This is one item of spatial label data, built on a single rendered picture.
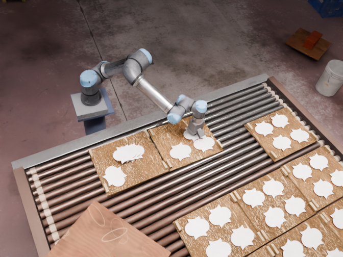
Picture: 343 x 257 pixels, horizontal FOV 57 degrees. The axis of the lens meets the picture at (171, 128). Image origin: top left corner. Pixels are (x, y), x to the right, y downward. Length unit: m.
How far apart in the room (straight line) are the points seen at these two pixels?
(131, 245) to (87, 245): 0.22
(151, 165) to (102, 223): 0.50
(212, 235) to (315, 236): 0.61
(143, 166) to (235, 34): 3.19
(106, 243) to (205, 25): 3.75
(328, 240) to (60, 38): 3.73
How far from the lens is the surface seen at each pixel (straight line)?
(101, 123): 2.54
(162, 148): 2.11
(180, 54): 4.26
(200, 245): 1.87
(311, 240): 2.09
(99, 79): 2.28
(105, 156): 2.07
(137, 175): 2.00
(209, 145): 2.17
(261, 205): 2.06
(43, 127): 3.48
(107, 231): 1.75
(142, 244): 1.73
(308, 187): 2.26
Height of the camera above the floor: 2.69
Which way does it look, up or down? 52 degrees down
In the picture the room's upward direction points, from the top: 10 degrees clockwise
